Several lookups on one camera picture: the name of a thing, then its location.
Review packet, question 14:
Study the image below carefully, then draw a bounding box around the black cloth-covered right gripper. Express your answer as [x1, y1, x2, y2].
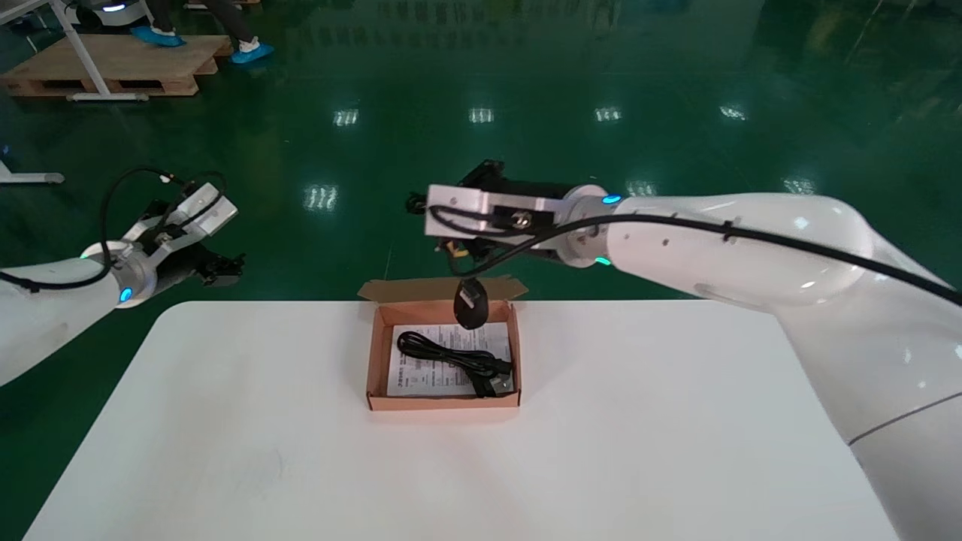
[408, 159, 578, 278]

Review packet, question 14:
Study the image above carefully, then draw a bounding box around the black cloth-covered left gripper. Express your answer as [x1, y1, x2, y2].
[158, 239, 248, 290]

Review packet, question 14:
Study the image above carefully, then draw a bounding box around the black wired computer mouse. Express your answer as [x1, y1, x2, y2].
[453, 277, 491, 332]

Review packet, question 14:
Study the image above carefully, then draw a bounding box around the black power cable with plug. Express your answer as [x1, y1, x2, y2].
[396, 331, 516, 400]

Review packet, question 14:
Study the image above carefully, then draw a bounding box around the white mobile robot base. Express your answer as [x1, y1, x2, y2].
[64, 0, 151, 28]

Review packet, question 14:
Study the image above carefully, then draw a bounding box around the brown cardboard storage box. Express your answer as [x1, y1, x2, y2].
[355, 275, 528, 413]

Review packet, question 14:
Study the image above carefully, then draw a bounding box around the white printed instruction sheet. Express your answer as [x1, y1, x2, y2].
[386, 323, 514, 399]

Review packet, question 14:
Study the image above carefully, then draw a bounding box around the white metal table foot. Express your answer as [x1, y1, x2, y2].
[0, 162, 65, 186]

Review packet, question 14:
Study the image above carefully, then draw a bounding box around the blue shoe cover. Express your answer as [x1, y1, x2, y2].
[229, 39, 276, 65]
[129, 26, 188, 49]

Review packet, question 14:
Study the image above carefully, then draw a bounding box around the large wooden pallet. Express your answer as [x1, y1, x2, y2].
[0, 34, 234, 99]

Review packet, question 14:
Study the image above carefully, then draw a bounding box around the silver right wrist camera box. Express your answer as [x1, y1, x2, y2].
[425, 185, 574, 243]

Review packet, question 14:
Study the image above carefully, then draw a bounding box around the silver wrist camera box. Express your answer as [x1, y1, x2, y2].
[425, 185, 574, 243]
[174, 183, 241, 243]

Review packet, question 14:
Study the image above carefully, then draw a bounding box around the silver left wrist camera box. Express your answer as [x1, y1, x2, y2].
[174, 183, 241, 243]

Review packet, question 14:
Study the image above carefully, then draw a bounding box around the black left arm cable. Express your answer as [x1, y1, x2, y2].
[0, 167, 228, 295]

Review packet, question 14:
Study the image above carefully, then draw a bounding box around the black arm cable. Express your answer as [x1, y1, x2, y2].
[426, 204, 962, 306]
[0, 167, 228, 295]

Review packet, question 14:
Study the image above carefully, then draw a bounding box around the white metal table frame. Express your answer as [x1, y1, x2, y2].
[0, 0, 164, 103]

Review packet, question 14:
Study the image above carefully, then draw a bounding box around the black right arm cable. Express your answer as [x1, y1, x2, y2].
[426, 204, 962, 306]

